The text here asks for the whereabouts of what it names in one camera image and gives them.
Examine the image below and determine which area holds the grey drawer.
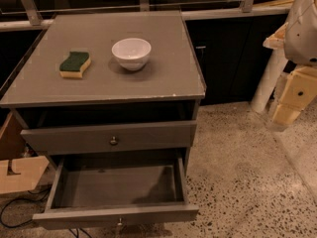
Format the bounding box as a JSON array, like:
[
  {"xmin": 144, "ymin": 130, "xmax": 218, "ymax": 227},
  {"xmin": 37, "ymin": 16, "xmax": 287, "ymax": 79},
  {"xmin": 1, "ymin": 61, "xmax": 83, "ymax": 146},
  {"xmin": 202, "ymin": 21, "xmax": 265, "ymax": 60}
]
[
  {"xmin": 21, "ymin": 121, "xmax": 196, "ymax": 155},
  {"xmin": 33, "ymin": 157, "xmax": 198, "ymax": 230}
]

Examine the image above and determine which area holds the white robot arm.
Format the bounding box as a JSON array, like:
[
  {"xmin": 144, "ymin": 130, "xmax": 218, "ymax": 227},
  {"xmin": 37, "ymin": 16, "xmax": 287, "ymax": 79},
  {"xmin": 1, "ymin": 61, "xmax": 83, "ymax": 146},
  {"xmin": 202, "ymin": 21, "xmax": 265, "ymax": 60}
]
[{"xmin": 264, "ymin": 0, "xmax": 317, "ymax": 126}]

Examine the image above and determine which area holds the grey top drawer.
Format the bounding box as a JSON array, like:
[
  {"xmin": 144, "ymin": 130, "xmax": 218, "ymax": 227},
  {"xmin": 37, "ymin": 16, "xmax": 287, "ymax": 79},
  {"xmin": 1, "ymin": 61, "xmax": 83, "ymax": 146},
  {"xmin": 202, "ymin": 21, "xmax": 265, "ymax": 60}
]
[{"xmin": 21, "ymin": 121, "xmax": 196, "ymax": 155}]

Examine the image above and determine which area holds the grey wooden drawer cabinet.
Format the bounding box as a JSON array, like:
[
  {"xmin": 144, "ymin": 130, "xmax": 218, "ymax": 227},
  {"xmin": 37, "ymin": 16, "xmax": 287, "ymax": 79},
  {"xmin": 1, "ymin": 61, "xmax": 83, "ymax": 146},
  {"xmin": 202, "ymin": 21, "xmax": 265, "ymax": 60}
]
[{"xmin": 1, "ymin": 11, "xmax": 206, "ymax": 165}]

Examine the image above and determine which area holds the white diagonal support pole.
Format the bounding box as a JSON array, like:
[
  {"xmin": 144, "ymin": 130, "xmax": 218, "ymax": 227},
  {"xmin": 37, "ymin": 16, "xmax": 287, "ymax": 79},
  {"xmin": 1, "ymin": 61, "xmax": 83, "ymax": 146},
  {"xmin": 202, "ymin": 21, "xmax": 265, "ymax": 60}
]
[{"xmin": 251, "ymin": 50, "xmax": 287, "ymax": 113}]

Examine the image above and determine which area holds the white ceramic bowl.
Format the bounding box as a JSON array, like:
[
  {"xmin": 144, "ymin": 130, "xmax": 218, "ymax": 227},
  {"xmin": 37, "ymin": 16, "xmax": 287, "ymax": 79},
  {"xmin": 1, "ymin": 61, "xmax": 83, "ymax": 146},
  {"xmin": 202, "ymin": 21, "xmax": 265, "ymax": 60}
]
[{"xmin": 112, "ymin": 38, "xmax": 152, "ymax": 71}]

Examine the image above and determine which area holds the green yellow sponge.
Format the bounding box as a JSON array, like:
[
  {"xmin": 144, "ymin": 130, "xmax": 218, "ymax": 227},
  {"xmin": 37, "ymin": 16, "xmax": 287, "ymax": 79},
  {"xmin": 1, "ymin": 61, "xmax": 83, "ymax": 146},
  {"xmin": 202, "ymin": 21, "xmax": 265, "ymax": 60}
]
[{"xmin": 59, "ymin": 52, "xmax": 91, "ymax": 78}]

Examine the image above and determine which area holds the light wooden board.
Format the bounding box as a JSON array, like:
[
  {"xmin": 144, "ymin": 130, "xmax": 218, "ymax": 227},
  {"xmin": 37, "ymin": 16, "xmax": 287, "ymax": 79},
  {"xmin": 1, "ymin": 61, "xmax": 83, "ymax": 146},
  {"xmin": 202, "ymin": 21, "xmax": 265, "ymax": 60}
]
[{"xmin": 0, "ymin": 113, "xmax": 49, "ymax": 194}]

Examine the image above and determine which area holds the blue floor cable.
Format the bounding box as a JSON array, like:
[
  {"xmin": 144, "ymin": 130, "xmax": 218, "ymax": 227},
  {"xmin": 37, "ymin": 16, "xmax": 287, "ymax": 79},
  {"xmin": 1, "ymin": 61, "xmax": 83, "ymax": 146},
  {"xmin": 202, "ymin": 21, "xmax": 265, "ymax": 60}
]
[{"xmin": 68, "ymin": 227, "xmax": 93, "ymax": 238}]

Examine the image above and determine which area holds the black floor cable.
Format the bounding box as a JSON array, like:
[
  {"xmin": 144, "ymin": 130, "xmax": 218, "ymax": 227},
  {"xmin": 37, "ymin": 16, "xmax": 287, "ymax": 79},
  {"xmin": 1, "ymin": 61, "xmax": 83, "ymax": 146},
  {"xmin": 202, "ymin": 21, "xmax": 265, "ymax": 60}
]
[{"xmin": 0, "ymin": 185, "xmax": 53, "ymax": 230}]

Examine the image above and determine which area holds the metal railing frame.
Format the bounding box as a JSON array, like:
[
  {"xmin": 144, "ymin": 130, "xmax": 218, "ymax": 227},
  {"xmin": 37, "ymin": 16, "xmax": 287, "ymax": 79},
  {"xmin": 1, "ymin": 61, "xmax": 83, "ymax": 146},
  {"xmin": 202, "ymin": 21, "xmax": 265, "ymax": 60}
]
[{"xmin": 0, "ymin": 0, "xmax": 294, "ymax": 32}]

